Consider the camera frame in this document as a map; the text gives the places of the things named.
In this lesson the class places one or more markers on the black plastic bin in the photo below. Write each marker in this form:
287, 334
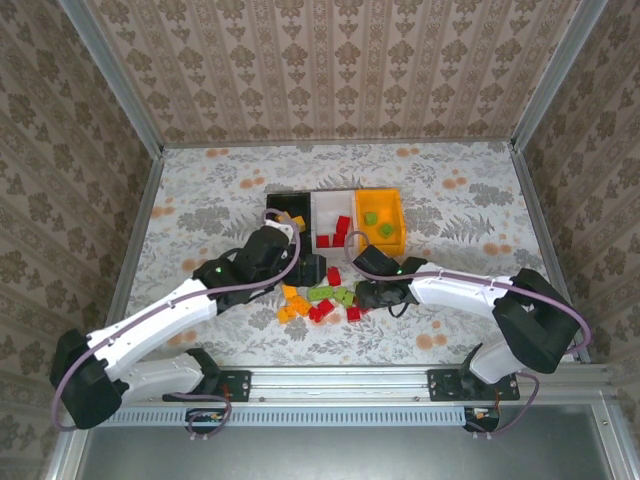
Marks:
285, 200

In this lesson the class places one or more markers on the orange plastic bin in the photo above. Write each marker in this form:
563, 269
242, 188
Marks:
380, 200

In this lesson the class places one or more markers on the white plastic bin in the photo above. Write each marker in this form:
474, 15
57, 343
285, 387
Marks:
327, 212

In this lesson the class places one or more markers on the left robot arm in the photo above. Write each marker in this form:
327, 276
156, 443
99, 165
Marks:
150, 320

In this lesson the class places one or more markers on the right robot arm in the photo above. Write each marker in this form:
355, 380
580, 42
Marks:
450, 290

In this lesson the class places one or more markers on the long green lego brick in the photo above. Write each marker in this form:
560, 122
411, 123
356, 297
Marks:
320, 292

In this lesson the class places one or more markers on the floral table cover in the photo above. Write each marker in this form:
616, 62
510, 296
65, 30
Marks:
450, 165

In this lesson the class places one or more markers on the grey metal panel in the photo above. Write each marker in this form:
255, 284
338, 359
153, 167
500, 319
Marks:
325, 455

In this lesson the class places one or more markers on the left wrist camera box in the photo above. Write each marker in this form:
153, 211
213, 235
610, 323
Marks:
279, 229

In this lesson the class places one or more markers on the aluminium mounting rail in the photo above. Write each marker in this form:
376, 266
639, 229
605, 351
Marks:
340, 385

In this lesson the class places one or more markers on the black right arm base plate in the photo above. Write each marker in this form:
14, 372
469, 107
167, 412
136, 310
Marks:
440, 387

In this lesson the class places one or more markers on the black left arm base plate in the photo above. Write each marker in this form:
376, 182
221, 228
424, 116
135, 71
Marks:
240, 385

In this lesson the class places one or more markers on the aluminium side rail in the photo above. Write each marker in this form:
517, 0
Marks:
144, 210
536, 210

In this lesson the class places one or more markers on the aluminium frame post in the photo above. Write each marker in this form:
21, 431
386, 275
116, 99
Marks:
119, 85
556, 75

